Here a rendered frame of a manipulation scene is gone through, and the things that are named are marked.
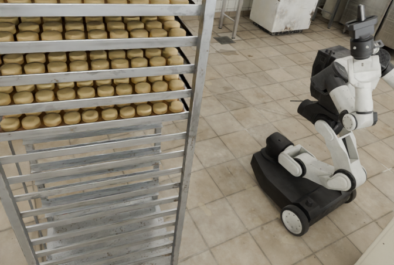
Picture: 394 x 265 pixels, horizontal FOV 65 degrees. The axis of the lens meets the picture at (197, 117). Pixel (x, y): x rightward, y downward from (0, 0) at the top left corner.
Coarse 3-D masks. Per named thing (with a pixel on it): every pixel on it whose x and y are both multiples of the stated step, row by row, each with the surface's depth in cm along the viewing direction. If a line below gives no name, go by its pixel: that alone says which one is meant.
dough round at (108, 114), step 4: (108, 108) 102; (112, 108) 102; (104, 112) 100; (108, 112) 100; (112, 112) 100; (116, 112) 101; (104, 116) 99; (108, 116) 99; (112, 116) 99; (116, 116) 100; (108, 120) 99
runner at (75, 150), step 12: (180, 132) 109; (96, 144) 100; (108, 144) 102; (120, 144) 103; (132, 144) 105; (12, 156) 92; (24, 156) 93; (36, 156) 95; (48, 156) 96; (60, 156) 98
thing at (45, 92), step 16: (96, 80) 98; (112, 80) 103; (128, 80) 102; (144, 80) 103; (160, 80) 102; (176, 80) 103; (0, 96) 86; (16, 96) 87; (32, 96) 88; (48, 96) 88; (64, 96) 90; (80, 96) 92; (96, 96) 94
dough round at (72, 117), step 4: (68, 112) 98; (72, 112) 98; (76, 112) 98; (64, 116) 96; (68, 116) 96; (72, 116) 96; (76, 116) 97; (80, 116) 98; (64, 120) 96; (68, 120) 95; (72, 120) 95; (76, 120) 96; (80, 120) 98; (72, 124) 96
